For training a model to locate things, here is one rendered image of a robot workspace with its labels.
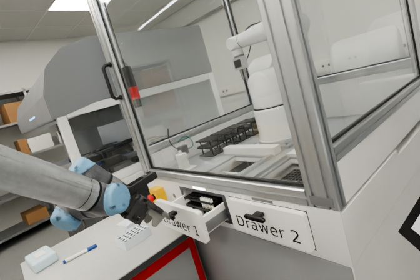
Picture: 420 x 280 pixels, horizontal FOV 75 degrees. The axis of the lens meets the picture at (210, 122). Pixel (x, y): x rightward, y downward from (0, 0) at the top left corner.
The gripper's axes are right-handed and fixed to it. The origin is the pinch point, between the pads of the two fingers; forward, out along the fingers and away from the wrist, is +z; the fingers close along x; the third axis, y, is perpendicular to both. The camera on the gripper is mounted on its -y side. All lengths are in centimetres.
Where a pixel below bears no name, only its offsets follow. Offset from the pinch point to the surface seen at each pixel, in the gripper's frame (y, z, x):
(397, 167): -44, 35, 55
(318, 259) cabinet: -6, 20, 46
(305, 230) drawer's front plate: -10.0, 11.0, 45.6
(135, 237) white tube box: 11.2, 7.3, -24.1
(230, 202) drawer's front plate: -12.1, 8.0, 19.2
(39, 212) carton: 49, 47, -376
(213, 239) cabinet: -1.7, 25.9, -0.8
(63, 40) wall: -197, -86, -433
